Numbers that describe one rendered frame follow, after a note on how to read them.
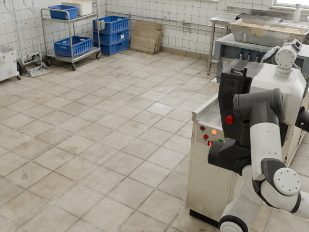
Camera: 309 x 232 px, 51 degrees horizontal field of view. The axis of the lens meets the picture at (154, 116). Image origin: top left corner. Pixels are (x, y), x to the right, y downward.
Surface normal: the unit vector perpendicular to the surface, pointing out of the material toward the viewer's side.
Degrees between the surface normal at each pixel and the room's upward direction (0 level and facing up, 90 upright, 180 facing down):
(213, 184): 90
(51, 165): 0
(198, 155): 90
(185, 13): 90
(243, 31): 115
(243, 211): 90
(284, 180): 35
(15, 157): 0
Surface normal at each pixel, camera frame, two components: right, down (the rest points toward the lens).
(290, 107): 0.30, 0.38
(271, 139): 0.10, -0.46
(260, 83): -0.28, -0.40
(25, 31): 0.85, 0.26
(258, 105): -0.44, -0.49
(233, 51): -0.55, 0.37
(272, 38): -0.51, 0.71
